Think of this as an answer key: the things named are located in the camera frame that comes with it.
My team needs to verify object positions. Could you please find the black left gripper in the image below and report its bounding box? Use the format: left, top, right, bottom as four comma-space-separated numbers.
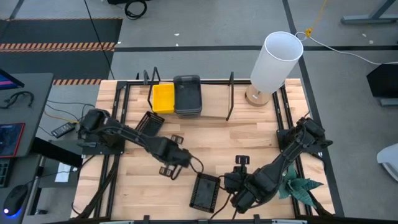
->
155, 134, 193, 181

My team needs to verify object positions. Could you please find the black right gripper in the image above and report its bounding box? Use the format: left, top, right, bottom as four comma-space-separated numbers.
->
224, 154, 251, 214

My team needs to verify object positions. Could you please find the black slotted plastic basket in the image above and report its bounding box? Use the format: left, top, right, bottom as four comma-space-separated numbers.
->
134, 110, 166, 138
188, 172, 222, 214

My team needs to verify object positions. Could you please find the yellow plastic basket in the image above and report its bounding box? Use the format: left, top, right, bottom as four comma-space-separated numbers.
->
151, 82, 176, 115

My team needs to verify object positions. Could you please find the green plant in white pot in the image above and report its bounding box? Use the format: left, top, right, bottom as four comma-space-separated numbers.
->
277, 164, 325, 210

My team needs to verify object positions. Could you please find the white paper sheet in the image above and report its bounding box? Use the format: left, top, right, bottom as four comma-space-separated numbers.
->
54, 162, 72, 183

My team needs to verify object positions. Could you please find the black power adapter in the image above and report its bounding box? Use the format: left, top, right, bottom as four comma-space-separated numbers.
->
50, 121, 76, 139

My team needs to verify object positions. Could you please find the white cylinder table lamp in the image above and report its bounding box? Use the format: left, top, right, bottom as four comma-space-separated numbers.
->
244, 30, 304, 108

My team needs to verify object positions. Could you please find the black hazard striped floor mat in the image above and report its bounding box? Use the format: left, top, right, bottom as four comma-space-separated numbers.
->
0, 17, 123, 86

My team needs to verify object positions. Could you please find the white chair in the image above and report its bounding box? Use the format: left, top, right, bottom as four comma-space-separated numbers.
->
376, 143, 398, 183

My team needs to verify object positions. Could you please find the dark grey desk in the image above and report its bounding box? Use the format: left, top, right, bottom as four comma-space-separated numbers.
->
0, 72, 54, 224

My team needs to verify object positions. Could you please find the red edged tablet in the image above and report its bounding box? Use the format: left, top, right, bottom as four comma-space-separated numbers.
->
0, 122, 26, 159

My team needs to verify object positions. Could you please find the black computer mouse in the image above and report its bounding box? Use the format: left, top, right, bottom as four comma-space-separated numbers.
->
2, 184, 29, 217

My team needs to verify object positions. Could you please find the black keyboard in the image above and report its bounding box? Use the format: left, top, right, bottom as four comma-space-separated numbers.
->
0, 158, 14, 189

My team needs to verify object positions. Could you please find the black box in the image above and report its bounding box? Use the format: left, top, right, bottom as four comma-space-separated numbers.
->
366, 63, 398, 99

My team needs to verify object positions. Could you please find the computer monitor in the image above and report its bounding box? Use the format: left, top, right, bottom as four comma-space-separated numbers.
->
0, 68, 25, 91

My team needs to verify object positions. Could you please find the grey metal table leg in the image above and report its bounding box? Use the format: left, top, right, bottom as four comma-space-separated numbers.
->
340, 0, 398, 26

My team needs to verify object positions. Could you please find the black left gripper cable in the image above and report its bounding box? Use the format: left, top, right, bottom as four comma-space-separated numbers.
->
188, 154, 205, 175

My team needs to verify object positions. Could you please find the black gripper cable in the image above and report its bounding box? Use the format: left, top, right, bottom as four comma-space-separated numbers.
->
188, 154, 205, 175
210, 183, 239, 220

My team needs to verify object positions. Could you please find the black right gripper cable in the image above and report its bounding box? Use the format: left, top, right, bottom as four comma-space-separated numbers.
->
210, 183, 239, 220

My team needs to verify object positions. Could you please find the black wire rack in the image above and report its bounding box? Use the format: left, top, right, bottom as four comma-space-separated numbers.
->
136, 66, 236, 122

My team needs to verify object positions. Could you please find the black aluminium table frame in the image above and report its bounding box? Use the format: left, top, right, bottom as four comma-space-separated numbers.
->
70, 79, 337, 224

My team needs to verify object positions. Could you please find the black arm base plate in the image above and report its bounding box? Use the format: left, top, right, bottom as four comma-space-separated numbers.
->
49, 133, 126, 156
275, 126, 334, 154

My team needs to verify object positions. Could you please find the yellow wire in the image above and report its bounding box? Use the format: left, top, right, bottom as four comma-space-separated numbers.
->
43, 110, 78, 124

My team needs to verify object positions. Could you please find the thin black cable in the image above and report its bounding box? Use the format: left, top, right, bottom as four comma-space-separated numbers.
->
83, 0, 116, 80

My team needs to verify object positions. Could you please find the coiled black cable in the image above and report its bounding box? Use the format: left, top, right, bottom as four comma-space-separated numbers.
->
124, 0, 148, 21

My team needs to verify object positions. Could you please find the white lamp cable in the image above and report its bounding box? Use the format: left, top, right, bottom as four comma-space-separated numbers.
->
294, 30, 398, 66

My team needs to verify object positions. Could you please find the black headset cable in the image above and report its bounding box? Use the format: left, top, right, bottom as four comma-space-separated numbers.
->
0, 90, 35, 110

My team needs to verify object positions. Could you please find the yellow cord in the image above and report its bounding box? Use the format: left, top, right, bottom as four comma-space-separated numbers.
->
305, 0, 330, 37

